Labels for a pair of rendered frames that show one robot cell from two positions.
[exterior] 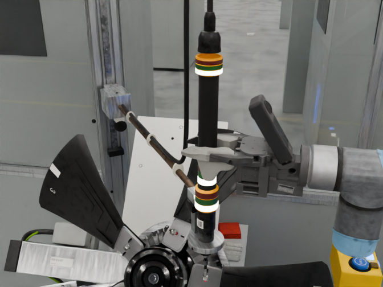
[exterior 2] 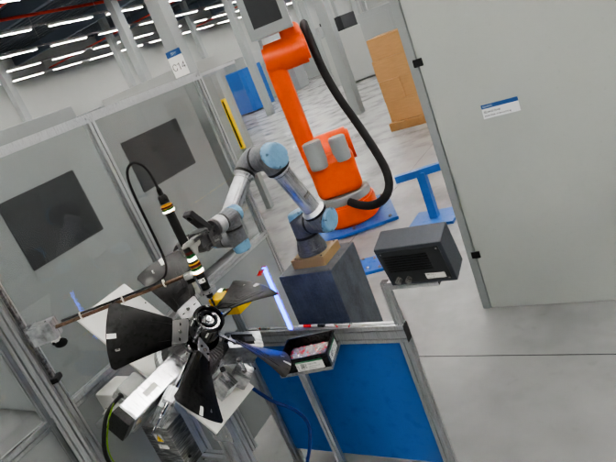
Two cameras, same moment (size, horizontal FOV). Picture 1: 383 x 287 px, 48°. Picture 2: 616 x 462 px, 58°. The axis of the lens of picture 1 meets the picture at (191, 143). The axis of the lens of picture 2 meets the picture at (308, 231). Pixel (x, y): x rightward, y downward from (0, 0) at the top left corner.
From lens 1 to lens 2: 1.69 m
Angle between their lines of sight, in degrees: 60
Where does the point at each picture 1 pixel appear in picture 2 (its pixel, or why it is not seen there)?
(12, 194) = not seen: outside the picture
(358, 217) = (240, 231)
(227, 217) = not seen: hidden behind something
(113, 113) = (56, 333)
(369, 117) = (156, 252)
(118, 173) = (65, 397)
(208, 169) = (194, 247)
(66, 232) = (129, 384)
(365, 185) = (235, 217)
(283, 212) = not seen: hidden behind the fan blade
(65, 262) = (152, 387)
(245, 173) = (204, 242)
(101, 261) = (165, 368)
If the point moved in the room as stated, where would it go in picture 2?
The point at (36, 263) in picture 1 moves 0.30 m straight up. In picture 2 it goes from (140, 403) to (98, 330)
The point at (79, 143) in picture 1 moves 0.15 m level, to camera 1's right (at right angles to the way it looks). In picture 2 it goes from (115, 306) to (139, 284)
